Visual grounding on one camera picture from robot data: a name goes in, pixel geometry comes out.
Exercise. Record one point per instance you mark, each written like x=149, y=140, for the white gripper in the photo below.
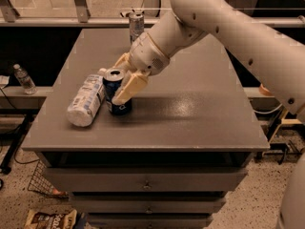
x=145, y=56

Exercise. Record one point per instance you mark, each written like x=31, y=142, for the blue pepsi can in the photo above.
x=112, y=80

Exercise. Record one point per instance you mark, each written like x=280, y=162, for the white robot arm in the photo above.
x=274, y=59

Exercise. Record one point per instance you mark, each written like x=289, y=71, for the silver energy drink can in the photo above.
x=136, y=25

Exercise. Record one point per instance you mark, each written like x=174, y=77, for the white blue plastic bottle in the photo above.
x=85, y=105

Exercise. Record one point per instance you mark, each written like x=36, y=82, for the small clear water bottle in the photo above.
x=24, y=79

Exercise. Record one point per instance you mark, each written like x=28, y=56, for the grey drawer cabinet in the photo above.
x=170, y=161

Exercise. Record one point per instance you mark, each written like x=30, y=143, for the roll of tape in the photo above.
x=263, y=90

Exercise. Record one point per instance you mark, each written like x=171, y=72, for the snack bag on floor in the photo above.
x=40, y=220

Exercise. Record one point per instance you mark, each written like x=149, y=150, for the yellow metal stand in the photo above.
x=283, y=118

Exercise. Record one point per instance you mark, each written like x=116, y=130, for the wire basket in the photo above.
x=40, y=185

